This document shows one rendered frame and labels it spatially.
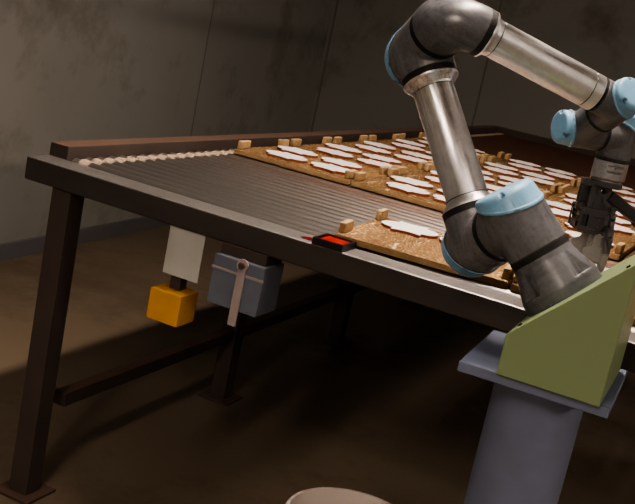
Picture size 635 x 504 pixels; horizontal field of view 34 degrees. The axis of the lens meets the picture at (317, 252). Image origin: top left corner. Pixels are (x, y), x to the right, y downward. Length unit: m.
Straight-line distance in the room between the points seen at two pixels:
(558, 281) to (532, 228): 0.10
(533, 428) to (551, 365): 0.15
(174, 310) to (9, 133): 2.52
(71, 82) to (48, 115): 0.21
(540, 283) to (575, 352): 0.15
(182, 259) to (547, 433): 1.01
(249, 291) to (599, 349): 0.90
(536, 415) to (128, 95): 4.03
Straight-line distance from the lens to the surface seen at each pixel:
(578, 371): 1.82
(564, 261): 1.89
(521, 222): 1.88
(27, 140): 5.01
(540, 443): 1.94
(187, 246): 2.48
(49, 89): 5.06
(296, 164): 3.27
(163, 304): 2.51
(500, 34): 2.06
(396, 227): 2.54
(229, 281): 2.41
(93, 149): 2.85
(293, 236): 2.34
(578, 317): 1.80
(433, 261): 2.30
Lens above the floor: 1.42
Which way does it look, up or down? 13 degrees down
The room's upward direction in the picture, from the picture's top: 12 degrees clockwise
